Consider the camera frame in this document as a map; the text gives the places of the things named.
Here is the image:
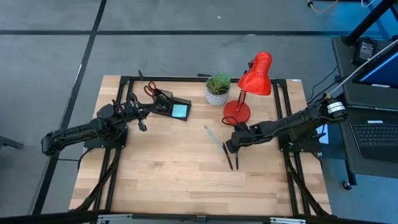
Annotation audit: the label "teal pencil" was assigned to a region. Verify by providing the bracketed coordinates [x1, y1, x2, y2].
[203, 124, 225, 154]

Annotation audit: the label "black rig crossbar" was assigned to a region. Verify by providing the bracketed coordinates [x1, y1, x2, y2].
[0, 210, 398, 224]

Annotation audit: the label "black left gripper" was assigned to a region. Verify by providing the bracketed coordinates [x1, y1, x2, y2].
[123, 91, 155, 133]

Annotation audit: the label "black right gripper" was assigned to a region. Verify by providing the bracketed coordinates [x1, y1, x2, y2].
[225, 123, 262, 155]

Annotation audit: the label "black mesh desk organizer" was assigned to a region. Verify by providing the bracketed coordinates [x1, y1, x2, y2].
[151, 89, 192, 122]

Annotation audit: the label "black laptop keyboard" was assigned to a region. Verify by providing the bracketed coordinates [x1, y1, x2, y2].
[349, 119, 398, 162]

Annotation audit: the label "orange floor cable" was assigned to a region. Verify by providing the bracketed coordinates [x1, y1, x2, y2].
[306, 0, 340, 14]

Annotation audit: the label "potted plant in patterned pot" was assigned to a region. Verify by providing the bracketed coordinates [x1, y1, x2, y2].
[205, 72, 232, 106]

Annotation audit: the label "black power adapter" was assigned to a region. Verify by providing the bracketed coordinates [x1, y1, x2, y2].
[353, 37, 379, 65]

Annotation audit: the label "black side desk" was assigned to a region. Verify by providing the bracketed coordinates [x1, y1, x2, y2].
[331, 36, 398, 187]

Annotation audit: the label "red-handled scissors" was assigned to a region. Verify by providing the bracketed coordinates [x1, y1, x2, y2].
[143, 81, 171, 101]

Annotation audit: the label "monitor with blue screen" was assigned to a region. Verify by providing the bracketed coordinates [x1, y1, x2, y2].
[353, 49, 398, 90]

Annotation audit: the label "teal sticky note pad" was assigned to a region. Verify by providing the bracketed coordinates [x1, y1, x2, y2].
[172, 104, 188, 119]

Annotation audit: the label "white cable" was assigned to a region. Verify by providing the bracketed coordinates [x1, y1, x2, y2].
[326, 39, 398, 101]

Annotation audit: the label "black upright pole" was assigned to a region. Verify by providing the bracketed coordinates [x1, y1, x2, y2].
[341, 0, 398, 47]

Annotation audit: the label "black aluminium table frame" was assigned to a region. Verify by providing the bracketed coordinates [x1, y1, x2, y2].
[71, 73, 332, 218]

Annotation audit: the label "red desk lamp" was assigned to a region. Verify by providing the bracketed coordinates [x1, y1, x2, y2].
[223, 51, 273, 126]

